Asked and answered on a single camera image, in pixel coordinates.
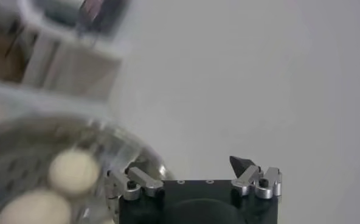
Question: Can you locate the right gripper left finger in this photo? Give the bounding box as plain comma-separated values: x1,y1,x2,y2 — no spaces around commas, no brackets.
105,158,165,207

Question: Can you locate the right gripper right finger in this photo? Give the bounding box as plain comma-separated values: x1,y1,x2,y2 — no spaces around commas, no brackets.
229,155,283,200

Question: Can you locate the white steamed baozi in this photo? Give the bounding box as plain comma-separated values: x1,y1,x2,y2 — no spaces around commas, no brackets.
47,149,101,195
0,189,73,224

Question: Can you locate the stainless steel steamer basket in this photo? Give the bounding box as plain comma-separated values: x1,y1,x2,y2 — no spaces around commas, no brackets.
0,114,176,224

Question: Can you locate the white side desk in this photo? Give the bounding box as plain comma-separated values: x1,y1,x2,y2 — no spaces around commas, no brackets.
15,0,132,101

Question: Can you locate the black laptop with dark screen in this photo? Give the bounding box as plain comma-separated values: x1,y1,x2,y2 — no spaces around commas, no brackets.
43,0,131,37

